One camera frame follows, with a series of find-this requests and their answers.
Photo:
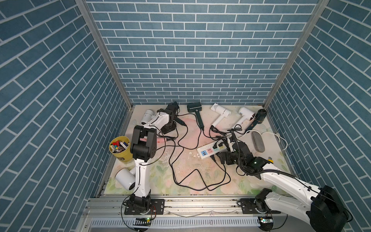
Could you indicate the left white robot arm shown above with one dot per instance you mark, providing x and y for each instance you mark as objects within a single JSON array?
[{"x": 144, "y": 147}]

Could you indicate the dark green dryer angled nozzle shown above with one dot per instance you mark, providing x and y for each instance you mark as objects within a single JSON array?
[{"x": 173, "y": 107}]

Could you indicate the white wall cable connector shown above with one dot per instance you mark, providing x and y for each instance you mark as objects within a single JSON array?
[{"x": 277, "y": 135}]

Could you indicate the white folding hair dryer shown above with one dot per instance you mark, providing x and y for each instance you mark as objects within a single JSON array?
[{"x": 222, "y": 111}]

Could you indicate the white power strip coloured sockets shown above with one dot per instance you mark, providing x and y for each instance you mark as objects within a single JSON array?
[{"x": 211, "y": 149}]

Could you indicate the yellow cup of pens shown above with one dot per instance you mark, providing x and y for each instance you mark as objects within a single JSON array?
[{"x": 120, "y": 148}]

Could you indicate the dark green dryer right corner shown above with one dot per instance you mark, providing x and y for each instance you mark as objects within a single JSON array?
[{"x": 258, "y": 119}]

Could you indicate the pink hair dryer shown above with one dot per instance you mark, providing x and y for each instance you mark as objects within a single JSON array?
[{"x": 159, "y": 140}]

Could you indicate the white hair dryer far left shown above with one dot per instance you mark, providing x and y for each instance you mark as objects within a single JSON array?
[{"x": 148, "y": 116}]

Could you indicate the white glossy hair dryer right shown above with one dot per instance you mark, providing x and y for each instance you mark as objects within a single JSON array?
[{"x": 246, "y": 114}]

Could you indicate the dark green dryer centre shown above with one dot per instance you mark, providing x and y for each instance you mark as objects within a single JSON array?
[{"x": 196, "y": 108}]

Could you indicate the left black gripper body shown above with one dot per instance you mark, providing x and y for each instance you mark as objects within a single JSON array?
[{"x": 170, "y": 127}]

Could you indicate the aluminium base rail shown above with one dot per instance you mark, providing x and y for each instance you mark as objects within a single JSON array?
[{"x": 191, "y": 212}]

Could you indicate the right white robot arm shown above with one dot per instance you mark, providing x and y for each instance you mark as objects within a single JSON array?
[{"x": 320, "y": 207}]

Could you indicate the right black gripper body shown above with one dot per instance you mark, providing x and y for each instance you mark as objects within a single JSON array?
[{"x": 231, "y": 158}]

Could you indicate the large white dryer front left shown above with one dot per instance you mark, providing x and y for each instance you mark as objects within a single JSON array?
[{"x": 126, "y": 178}]

